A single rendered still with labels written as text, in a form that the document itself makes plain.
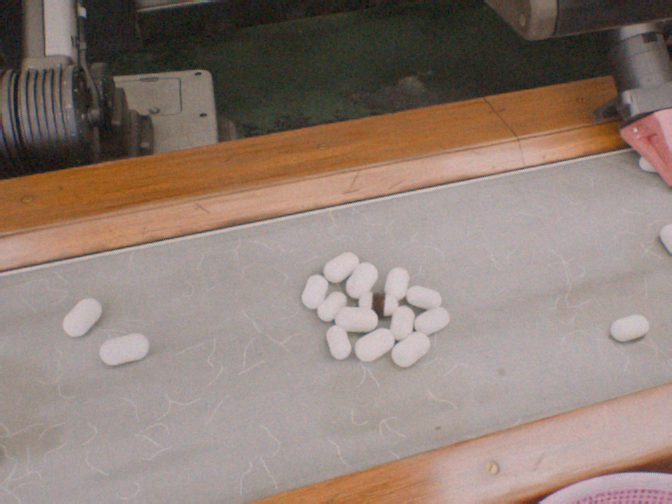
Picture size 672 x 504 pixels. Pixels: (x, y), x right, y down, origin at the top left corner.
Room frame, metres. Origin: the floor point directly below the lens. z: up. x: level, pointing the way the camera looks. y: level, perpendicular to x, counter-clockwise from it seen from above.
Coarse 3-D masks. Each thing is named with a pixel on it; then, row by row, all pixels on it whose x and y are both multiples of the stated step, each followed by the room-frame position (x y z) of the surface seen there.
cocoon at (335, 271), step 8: (344, 256) 0.48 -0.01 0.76; (352, 256) 0.49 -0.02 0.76; (328, 264) 0.48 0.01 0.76; (336, 264) 0.47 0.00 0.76; (344, 264) 0.48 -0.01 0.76; (352, 264) 0.48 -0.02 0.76; (328, 272) 0.47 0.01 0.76; (336, 272) 0.47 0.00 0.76; (344, 272) 0.47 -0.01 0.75; (352, 272) 0.48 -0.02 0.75; (328, 280) 0.47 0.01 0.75; (336, 280) 0.47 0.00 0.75
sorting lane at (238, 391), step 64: (448, 192) 0.60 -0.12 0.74; (512, 192) 0.61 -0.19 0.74; (576, 192) 0.61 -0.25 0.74; (640, 192) 0.61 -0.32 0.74; (128, 256) 0.50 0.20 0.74; (192, 256) 0.51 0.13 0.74; (256, 256) 0.51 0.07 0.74; (320, 256) 0.51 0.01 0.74; (384, 256) 0.51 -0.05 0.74; (448, 256) 0.51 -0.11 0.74; (512, 256) 0.51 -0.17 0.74; (576, 256) 0.51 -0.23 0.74; (640, 256) 0.51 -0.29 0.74; (0, 320) 0.42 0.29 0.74; (128, 320) 0.42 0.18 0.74; (192, 320) 0.42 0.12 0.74; (256, 320) 0.43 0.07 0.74; (320, 320) 0.43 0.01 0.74; (384, 320) 0.43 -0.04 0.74; (512, 320) 0.43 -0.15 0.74; (576, 320) 0.43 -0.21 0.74; (0, 384) 0.36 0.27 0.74; (64, 384) 0.36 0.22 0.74; (128, 384) 0.36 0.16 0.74; (192, 384) 0.36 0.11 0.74; (256, 384) 0.36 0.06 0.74; (320, 384) 0.36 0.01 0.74; (384, 384) 0.36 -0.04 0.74; (448, 384) 0.36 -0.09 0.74; (512, 384) 0.36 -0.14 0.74; (576, 384) 0.36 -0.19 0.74; (640, 384) 0.36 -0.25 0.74; (0, 448) 0.30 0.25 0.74; (64, 448) 0.30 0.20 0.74; (128, 448) 0.30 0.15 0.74; (192, 448) 0.30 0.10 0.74; (256, 448) 0.30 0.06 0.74; (320, 448) 0.30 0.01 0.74; (384, 448) 0.30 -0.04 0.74
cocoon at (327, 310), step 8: (336, 296) 0.44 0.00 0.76; (344, 296) 0.44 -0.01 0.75; (320, 304) 0.43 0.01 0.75; (328, 304) 0.43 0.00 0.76; (336, 304) 0.43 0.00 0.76; (344, 304) 0.43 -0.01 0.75; (320, 312) 0.42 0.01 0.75; (328, 312) 0.42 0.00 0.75; (336, 312) 0.42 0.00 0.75; (328, 320) 0.42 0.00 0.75
